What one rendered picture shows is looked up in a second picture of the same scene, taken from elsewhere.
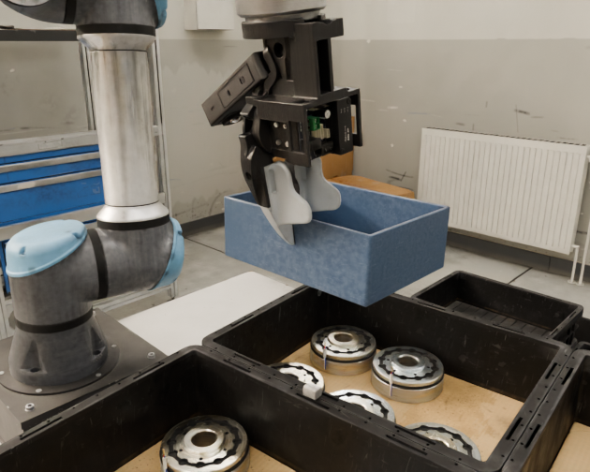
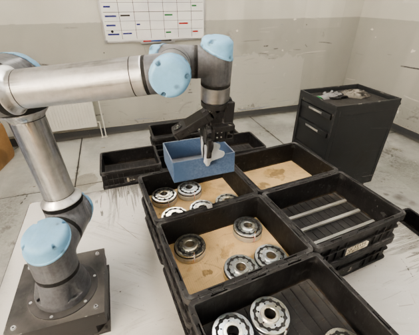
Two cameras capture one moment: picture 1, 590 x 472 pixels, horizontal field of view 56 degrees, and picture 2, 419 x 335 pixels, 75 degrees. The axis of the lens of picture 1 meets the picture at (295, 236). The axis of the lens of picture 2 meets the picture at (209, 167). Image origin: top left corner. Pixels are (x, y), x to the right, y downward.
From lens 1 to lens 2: 0.71 m
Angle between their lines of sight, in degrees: 57
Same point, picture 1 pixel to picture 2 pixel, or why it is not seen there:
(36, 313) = (68, 270)
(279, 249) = (201, 169)
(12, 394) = (76, 313)
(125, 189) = (66, 187)
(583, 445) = not seen: hidden behind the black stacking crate
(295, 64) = (226, 113)
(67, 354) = (84, 276)
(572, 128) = not seen: hidden behind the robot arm
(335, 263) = (223, 164)
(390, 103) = not seen: outside the picture
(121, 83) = (48, 135)
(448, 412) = (209, 193)
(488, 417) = (216, 187)
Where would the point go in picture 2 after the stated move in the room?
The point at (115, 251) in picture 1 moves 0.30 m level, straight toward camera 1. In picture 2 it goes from (77, 218) to (175, 230)
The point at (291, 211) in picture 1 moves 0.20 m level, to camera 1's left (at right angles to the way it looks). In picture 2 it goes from (217, 155) to (179, 191)
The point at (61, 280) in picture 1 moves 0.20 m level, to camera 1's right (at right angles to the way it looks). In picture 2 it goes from (72, 246) to (124, 205)
